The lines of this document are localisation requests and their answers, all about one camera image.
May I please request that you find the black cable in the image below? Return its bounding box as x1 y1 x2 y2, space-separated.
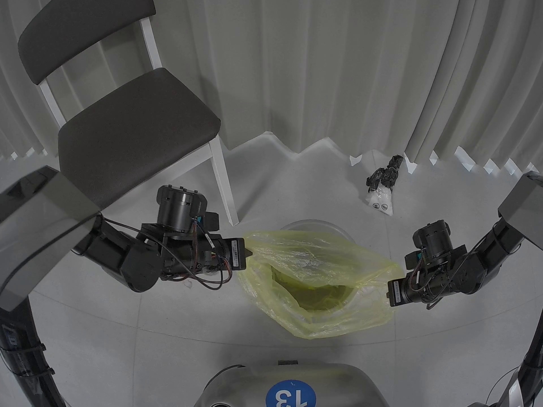
488 365 520 402

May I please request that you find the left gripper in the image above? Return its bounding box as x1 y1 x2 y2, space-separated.
193 235 247 276

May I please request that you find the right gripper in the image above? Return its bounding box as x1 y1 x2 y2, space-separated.
388 278 430 308

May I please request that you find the dark grey white-framed chair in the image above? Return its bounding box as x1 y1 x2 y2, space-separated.
18 0 239 228

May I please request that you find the white trash bin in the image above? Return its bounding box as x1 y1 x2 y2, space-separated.
273 219 359 334

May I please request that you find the black plastic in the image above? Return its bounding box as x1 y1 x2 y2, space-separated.
367 154 404 193

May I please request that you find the yellow plastic bag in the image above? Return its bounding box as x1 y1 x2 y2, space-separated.
238 229 404 340

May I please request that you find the white curtain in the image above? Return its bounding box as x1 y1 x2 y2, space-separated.
0 0 543 175

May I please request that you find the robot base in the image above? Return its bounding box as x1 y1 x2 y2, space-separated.
199 359 387 407

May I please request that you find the clear printed wrapper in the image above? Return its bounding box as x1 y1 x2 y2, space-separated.
363 187 395 216

